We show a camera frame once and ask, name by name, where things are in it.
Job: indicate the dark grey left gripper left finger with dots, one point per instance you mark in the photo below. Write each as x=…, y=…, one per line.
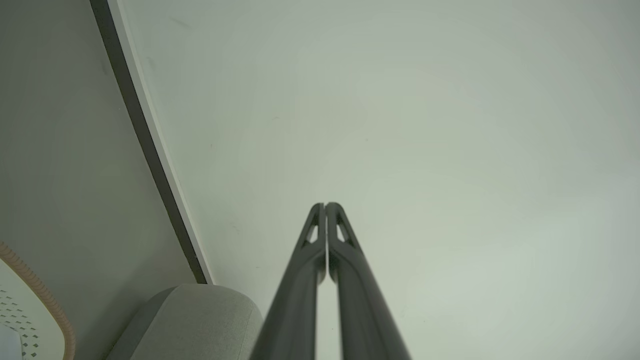
x=295, y=300

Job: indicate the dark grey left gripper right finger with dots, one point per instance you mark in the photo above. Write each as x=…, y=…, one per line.
x=365, y=310

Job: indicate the white laundry basket tan rim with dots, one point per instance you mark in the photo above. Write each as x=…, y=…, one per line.
x=30, y=310

